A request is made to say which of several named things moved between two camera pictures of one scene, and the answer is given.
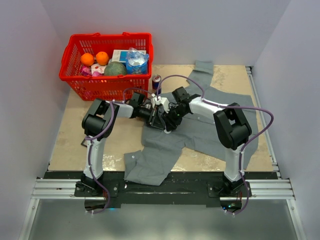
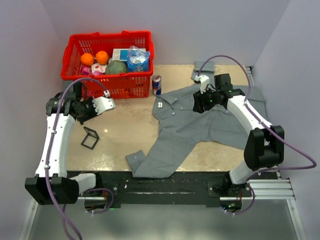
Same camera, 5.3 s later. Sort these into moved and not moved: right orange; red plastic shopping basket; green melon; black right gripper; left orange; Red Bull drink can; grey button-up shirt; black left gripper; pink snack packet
Moved: black left gripper; black right gripper; grey button-up shirt
Not moved: pink snack packet; left orange; Red Bull drink can; green melon; right orange; red plastic shopping basket
